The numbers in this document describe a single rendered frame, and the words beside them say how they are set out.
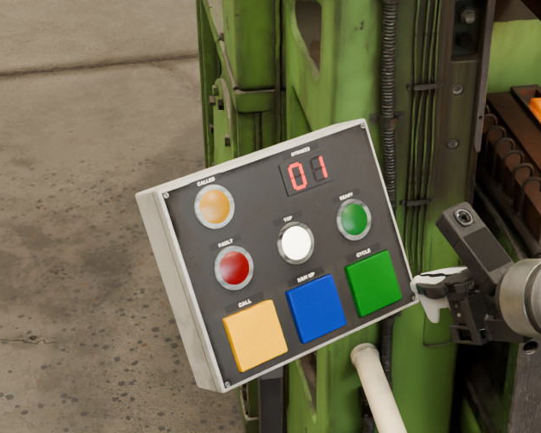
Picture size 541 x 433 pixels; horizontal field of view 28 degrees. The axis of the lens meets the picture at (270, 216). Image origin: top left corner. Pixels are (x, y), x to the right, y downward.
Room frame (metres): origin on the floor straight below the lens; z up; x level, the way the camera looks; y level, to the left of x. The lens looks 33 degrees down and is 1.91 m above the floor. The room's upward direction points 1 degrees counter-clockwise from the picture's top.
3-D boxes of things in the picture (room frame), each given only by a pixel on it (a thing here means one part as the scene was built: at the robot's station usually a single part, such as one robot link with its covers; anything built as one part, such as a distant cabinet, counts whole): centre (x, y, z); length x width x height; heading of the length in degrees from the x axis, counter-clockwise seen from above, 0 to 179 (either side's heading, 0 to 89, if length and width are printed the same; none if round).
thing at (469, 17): (1.57, -0.31, 1.24); 0.03 x 0.03 x 0.07; 9
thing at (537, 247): (1.57, -0.39, 0.93); 0.40 x 0.03 x 0.03; 9
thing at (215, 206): (1.19, 0.07, 1.16); 0.05 x 0.03 x 0.04; 99
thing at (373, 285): (1.23, -0.14, 1.01); 0.07 x 0.05 x 0.07; 124
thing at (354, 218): (1.27, -0.12, 1.09); 0.05 x 0.03 x 0.04; 99
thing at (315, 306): (1.17, -0.06, 1.01); 0.07 x 0.05 x 0.07; 124
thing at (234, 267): (1.16, 0.05, 1.09); 0.05 x 0.03 x 0.04; 99
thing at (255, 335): (1.12, 0.02, 1.01); 0.07 x 0.05 x 0.07; 124
